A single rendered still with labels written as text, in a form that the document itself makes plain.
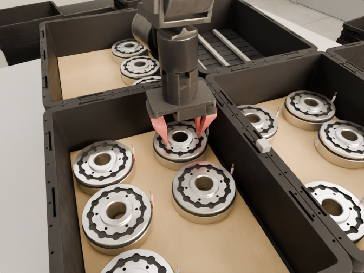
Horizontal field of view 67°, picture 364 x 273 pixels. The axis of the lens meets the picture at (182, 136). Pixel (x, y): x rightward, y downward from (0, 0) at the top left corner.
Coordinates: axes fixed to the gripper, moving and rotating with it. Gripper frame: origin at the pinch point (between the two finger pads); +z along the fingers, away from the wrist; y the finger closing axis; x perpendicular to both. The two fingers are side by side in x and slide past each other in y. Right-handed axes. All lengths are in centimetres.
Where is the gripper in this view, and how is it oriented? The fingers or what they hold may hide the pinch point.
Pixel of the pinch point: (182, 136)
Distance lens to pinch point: 50.7
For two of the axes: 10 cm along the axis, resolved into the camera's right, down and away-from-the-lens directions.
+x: 2.8, 6.4, -7.1
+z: 0.3, 7.3, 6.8
